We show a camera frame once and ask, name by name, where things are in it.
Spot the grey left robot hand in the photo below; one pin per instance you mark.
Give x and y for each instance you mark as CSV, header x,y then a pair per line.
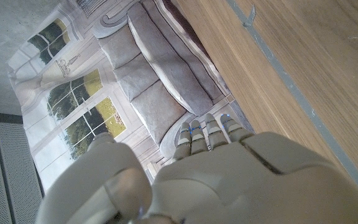
x,y
244,186

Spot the grey tape outline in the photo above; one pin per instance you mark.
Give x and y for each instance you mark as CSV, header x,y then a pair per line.
x,y
291,84

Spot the printed living room backdrop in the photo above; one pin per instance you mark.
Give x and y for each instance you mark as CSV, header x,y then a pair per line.
x,y
154,62

